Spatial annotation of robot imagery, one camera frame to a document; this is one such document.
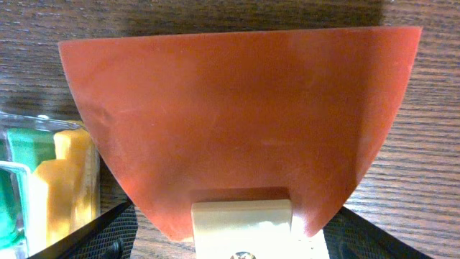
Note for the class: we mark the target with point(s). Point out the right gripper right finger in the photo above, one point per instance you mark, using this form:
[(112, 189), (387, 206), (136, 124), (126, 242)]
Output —
[(348, 235)]

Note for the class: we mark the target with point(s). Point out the orange scraper wooden handle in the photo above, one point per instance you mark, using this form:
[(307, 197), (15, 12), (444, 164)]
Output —
[(241, 141)]

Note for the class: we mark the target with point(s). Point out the clear case of screwdrivers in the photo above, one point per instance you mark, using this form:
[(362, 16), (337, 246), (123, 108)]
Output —
[(50, 183)]

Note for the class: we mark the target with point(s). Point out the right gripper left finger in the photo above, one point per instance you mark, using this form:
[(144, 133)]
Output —
[(110, 236)]

